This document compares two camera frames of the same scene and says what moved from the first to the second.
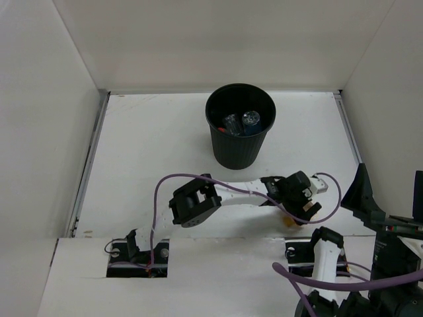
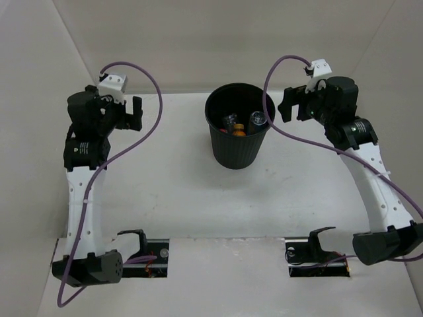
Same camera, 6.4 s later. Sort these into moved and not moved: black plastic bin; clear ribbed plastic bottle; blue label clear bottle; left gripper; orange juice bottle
Moved: orange juice bottle; left gripper; blue label clear bottle
Not moved: clear ribbed plastic bottle; black plastic bin
